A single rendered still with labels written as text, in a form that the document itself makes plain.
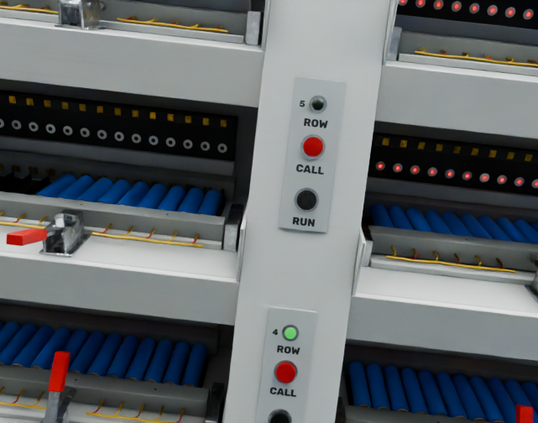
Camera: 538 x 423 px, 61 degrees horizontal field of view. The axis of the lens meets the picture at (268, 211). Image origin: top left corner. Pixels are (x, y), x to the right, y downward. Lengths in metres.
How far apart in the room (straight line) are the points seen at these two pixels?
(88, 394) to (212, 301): 0.19
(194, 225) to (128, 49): 0.16
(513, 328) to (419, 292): 0.08
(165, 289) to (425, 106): 0.26
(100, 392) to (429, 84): 0.42
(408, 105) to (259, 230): 0.16
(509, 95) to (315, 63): 0.16
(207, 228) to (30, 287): 0.16
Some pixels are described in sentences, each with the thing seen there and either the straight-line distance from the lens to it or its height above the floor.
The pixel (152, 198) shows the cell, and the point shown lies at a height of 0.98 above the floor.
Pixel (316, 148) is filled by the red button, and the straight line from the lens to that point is 0.37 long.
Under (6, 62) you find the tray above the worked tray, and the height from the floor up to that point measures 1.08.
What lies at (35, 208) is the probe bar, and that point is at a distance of 0.48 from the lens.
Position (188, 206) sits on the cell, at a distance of 0.47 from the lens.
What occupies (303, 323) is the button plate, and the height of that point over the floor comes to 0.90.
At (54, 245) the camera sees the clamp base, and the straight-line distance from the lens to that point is 0.44.
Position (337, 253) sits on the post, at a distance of 0.38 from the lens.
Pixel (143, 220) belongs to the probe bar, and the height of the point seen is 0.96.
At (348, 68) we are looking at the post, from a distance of 0.38.
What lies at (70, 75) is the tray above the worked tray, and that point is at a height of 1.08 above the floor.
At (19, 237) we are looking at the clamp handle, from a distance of 0.37.
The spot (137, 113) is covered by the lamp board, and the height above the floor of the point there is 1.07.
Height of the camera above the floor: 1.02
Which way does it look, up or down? 5 degrees down
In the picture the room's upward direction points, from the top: 6 degrees clockwise
